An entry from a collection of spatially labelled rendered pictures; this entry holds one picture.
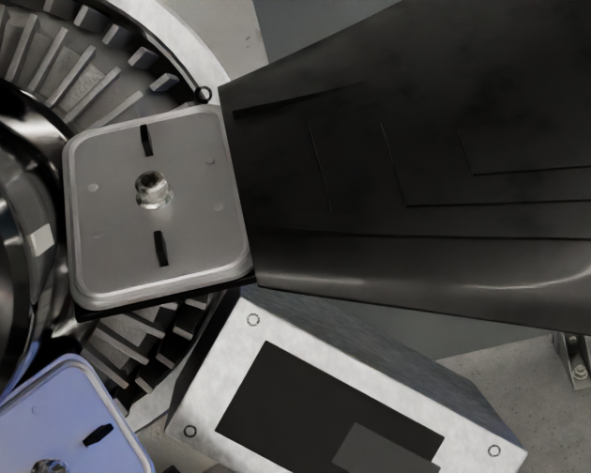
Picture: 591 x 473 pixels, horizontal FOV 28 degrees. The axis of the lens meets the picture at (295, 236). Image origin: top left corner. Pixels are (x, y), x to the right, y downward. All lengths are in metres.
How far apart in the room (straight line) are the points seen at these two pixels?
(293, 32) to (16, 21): 0.76
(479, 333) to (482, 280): 1.35
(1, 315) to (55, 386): 0.10
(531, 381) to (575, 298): 1.41
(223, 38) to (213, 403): 0.54
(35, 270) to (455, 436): 0.24
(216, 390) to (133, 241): 0.13
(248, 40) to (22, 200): 0.64
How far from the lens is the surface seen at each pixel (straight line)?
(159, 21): 0.60
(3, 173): 0.38
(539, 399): 1.78
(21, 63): 0.53
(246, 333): 0.52
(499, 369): 1.81
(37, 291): 0.37
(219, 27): 1.03
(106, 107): 0.53
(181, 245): 0.41
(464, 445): 0.54
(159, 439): 0.67
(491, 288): 0.39
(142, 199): 0.42
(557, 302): 0.39
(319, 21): 1.28
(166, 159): 0.44
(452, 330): 1.71
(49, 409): 0.46
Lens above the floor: 1.48
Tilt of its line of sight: 47 degrees down
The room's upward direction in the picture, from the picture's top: 12 degrees counter-clockwise
